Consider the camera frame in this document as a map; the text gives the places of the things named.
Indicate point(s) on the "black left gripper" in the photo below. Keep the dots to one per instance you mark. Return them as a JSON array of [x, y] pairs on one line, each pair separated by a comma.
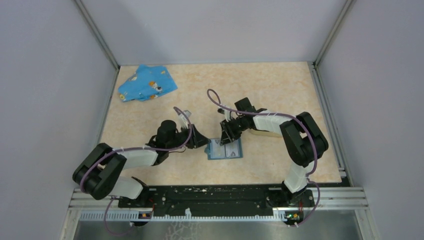
[[198, 139]]

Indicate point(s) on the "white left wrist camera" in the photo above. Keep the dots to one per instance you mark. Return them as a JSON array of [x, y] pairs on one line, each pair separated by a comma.
[[184, 119]]

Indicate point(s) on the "white cable duct strip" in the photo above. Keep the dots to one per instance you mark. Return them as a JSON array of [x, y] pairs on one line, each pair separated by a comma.
[[136, 216]]

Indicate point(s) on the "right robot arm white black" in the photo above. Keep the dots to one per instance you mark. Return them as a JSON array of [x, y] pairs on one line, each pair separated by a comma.
[[304, 140]]

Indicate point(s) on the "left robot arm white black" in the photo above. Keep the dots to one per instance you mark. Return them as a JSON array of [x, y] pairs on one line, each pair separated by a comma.
[[99, 174]]

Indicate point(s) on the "blue card holder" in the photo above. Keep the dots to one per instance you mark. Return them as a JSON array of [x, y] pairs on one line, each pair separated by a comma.
[[233, 150]]

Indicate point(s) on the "gold oval tray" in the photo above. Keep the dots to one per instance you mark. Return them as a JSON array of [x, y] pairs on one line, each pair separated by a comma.
[[265, 133]]

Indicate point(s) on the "white credit card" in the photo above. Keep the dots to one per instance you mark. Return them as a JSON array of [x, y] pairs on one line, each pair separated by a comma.
[[215, 151]]

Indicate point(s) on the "blue patterned cloth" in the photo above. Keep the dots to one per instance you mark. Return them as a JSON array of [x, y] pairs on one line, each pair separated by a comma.
[[147, 83]]

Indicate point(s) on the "right aluminium corner post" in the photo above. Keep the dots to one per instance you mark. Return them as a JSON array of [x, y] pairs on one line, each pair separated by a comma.
[[347, 7]]

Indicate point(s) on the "left aluminium corner post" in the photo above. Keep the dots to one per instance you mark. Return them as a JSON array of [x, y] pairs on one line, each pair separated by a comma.
[[89, 21]]

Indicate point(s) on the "aluminium frame rail front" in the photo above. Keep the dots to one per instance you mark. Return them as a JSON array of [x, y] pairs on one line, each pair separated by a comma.
[[326, 199]]

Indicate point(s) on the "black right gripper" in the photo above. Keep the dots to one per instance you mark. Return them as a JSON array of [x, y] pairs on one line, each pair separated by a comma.
[[228, 135]]

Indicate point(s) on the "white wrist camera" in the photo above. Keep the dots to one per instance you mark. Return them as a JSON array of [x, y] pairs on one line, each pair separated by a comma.
[[184, 119], [227, 114]]

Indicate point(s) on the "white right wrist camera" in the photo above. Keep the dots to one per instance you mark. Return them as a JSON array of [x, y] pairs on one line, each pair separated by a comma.
[[227, 114]]

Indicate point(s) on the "aluminium corner post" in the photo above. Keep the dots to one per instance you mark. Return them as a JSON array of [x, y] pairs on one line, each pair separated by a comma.
[[89, 21], [347, 7]]

